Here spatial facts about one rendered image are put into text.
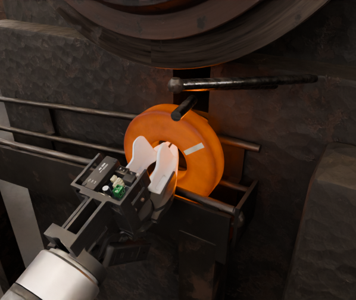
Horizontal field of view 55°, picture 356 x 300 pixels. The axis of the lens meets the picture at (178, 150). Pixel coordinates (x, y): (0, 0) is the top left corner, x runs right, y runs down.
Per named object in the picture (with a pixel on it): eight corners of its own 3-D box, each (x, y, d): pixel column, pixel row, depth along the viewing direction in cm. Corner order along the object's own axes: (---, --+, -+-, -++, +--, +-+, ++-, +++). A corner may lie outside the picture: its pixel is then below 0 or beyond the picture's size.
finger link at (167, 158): (187, 122, 44) (150, 174, 39) (193, 153, 49) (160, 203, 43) (167, 118, 46) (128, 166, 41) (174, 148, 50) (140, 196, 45)
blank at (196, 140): (170, 205, 57) (159, 216, 55) (118, 127, 55) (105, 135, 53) (245, 179, 48) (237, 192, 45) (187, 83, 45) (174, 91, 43)
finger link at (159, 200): (184, 174, 44) (148, 229, 39) (186, 181, 45) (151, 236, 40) (154, 164, 46) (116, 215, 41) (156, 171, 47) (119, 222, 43)
